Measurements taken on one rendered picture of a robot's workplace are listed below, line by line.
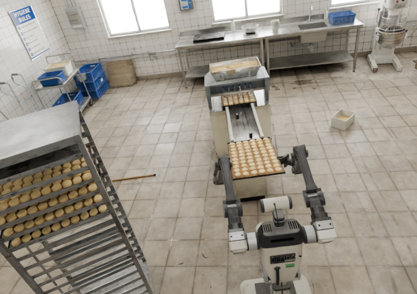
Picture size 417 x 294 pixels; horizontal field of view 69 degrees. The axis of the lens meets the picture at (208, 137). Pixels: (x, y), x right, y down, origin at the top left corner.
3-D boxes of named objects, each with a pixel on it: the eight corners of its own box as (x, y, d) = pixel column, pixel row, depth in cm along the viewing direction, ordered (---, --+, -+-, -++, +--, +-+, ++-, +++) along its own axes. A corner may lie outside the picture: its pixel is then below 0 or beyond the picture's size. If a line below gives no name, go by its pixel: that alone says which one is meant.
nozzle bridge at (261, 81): (208, 100, 384) (204, 75, 365) (265, 92, 379) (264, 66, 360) (208, 113, 356) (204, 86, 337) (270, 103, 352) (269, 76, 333)
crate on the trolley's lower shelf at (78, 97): (66, 102, 619) (62, 93, 608) (84, 99, 617) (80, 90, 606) (56, 115, 572) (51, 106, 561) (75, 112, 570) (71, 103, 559)
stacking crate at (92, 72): (87, 72, 687) (83, 64, 676) (103, 71, 681) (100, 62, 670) (76, 84, 637) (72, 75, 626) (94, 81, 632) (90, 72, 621)
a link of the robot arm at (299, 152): (288, 141, 193) (304, 138, 192) (290, 154, 203) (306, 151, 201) (306, 203, 163) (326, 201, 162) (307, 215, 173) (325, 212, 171)
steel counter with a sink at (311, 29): (183, 89, 632) (170, 29, 564) (188, 75, 689) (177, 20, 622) (357, 72, 576) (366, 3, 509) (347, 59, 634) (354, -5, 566)
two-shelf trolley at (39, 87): (68, 107, 642) (44, 55, 580) (94, 103, 639) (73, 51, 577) (51, 128, 572) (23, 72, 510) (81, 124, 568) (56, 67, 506)
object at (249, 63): (211, 70, 358) (210, 64, 355) (256, 62, 355) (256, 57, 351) (211, 79, 336) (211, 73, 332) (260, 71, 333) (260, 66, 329)
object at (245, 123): (232, 165, 402) (224, 106, 353) (258, 162, 400) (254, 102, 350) (237, 204, 343) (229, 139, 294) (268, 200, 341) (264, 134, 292)
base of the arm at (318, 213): (310, 226, 166) (314, 221, 155) (306, 211, 169) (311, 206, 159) (326, 223, 165) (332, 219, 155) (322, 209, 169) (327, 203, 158)
